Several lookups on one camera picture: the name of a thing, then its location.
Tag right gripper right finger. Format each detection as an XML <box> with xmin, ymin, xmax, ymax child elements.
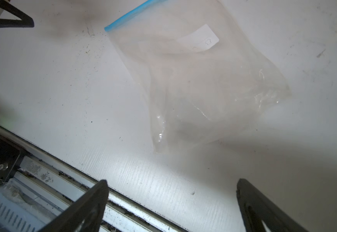
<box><xmin>237</xmin><ymin>178</ymin><xmax>306</xmax><ymax>232</ymax></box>

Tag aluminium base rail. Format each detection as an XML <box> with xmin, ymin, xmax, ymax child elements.
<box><xmin>0</xmin><ymin>126</ymin><xmax>185</xmax><ymax>232</ymax></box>

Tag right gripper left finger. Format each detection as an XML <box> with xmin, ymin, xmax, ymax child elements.
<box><xmin>40</xmin><ymin>180</ymin><xmax>109</xmax><ymax>232</ymax></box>

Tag clear zip top bag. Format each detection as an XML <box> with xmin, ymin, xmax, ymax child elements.
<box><xmin>105</xmin><ymin>1</ymin><xmax>290</xmax><ymax>152</ymax></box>

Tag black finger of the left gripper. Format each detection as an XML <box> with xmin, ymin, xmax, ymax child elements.
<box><xmin>0</xmin><ymin>0</ymin><xmax>34</xmax><ymax>28</ymax></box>

